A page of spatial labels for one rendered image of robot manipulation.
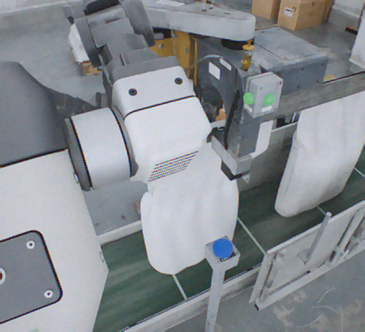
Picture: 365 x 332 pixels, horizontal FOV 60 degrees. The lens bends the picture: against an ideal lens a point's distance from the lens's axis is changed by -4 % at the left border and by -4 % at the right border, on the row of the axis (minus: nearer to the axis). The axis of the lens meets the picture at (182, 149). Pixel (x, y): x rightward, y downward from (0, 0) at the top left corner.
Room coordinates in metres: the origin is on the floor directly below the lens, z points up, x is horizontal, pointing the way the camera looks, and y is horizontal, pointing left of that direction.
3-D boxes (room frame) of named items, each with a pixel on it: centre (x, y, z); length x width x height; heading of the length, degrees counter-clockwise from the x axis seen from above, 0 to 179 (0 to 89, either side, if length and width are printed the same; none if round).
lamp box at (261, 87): (0.69, -0.20, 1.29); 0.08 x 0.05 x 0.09; 116
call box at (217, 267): (0.54, -0.12, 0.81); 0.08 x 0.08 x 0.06; 26
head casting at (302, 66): (0.87, -0.23, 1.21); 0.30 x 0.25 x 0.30; 116
